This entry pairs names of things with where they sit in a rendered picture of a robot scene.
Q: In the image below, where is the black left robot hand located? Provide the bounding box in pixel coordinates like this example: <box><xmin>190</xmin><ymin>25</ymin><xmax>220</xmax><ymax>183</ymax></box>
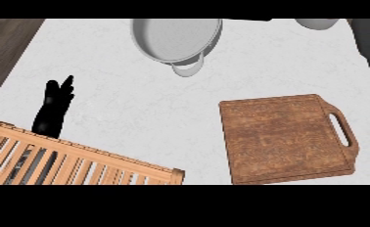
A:
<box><xmin>30</xmin><ymin>74</ymin><xmax>76</xmax><ymax>140</ymax></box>

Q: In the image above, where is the grey metal pot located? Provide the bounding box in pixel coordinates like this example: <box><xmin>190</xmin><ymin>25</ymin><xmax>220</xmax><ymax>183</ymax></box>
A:
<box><xmin>130</xmin><ymin>19</ymin><xmax>223</xmax><ymax>78</ymax></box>

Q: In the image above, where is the brown wooden cutting board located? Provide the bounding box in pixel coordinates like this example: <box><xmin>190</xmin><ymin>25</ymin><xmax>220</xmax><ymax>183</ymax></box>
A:
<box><xmin>215</xmin><ymin>93</ymin><xmax>360</xmax><ymax>185</ymax></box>

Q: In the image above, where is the pale wooden slatted rack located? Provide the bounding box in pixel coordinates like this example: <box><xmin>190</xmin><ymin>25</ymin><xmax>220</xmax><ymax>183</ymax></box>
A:
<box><xmin>0</xmin><ymin>120</ymin><xmax>186</xmax><ymax>186</ymax></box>

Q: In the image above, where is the dark flat object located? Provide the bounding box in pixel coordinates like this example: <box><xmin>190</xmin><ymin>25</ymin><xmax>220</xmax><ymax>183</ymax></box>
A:
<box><xmin>223</xmin><ymin>19</ymin><xmax>273</xmax><ymax>23</ymax></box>

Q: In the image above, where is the pale grey round vessel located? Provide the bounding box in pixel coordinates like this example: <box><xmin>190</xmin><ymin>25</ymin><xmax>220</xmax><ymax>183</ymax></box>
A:
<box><xmin>292</xmin><ymin>19</ymin><xmax>340</xmax><ymax>31</ymax></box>

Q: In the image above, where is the dark grey appliance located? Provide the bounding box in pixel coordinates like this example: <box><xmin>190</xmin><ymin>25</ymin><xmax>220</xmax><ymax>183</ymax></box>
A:
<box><xmin>349</xmin><ymin>19</ymin><xmax>370</xmax><ymax>68</ymax></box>

